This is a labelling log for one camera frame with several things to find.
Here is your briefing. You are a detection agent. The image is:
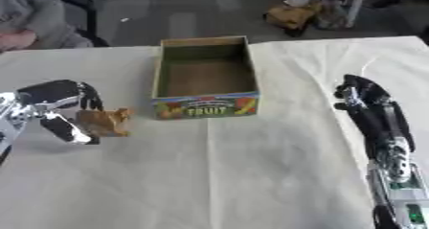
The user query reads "black chair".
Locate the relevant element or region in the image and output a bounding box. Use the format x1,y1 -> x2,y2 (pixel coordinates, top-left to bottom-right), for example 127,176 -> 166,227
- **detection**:
48,0 -> 113,48

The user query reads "person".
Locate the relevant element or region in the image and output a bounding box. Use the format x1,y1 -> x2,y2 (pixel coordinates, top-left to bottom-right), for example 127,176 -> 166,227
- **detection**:
0,0 -> 96,53

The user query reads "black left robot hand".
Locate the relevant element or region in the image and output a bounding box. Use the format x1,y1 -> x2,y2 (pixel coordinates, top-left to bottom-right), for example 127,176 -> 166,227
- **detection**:
13,79 -> 106,146

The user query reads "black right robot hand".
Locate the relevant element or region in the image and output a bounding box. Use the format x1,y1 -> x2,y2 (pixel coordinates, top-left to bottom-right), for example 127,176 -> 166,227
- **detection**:
331,74 -> 418,164

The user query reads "person's hand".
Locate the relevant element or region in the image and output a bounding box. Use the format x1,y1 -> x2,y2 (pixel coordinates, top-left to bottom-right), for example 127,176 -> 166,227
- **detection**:
0,29 -> 40,53

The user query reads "brown soft toy animal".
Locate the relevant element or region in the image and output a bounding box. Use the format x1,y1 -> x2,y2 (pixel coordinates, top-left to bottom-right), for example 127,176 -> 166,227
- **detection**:
74,107 -> 136,138

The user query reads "tan bag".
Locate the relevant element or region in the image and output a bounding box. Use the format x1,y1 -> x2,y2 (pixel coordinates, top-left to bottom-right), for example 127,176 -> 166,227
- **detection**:
262,1 -> 326,38

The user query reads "open cardboard fruit box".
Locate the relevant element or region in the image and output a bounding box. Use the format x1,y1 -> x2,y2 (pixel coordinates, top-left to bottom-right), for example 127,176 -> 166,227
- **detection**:
148,35 -> 261,121

